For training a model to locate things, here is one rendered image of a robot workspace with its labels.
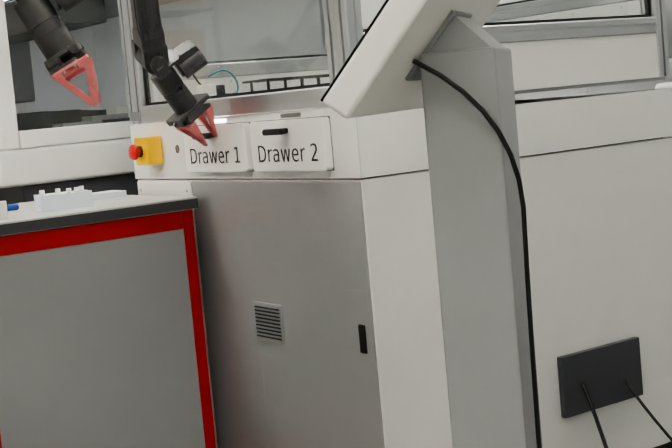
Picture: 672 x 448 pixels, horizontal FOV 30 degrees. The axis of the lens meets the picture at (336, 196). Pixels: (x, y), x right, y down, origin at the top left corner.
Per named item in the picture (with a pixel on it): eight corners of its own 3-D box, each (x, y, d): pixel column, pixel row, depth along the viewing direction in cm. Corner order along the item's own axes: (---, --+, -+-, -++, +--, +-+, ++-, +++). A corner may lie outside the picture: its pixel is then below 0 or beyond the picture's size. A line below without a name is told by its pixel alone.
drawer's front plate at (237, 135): (247, 171, 283) (243, 122, 282) (186, 172, 306) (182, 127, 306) (254, 170, 284) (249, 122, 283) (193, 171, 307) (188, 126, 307)
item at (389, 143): (360, 178, 251) (354, 106, 249) (135, 178, 334) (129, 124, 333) (675, 135, 305) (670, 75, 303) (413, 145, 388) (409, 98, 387)
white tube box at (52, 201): (41, 212, 296) (40, 196, 296) (35, 210, 304) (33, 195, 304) (93, 206, 301) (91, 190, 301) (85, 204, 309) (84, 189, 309)
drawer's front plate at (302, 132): (327, 170, 257) (322, 117, 256) (253, 171, 281) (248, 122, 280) (334, 169, 258) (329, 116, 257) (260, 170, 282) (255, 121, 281)
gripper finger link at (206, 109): (230, 129, 289) (207, 97, 286) (209, 149, 286) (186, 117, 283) (215, 130, 295) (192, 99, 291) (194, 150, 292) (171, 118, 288)
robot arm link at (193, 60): (132, 47, 280) (148, 63, 274) (173, 16, 281) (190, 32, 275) (157, 83, 288) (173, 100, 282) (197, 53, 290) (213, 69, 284)
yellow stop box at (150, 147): (146, 165, 317) (143, 137, 316) (133, 166, 322) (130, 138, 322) (164, 163, 319) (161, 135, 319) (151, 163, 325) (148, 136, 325)
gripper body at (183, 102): (213, 99, 287) (194, 73, 284) (183, 127, 282) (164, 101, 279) (198, 100, 292) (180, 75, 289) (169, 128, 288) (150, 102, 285)
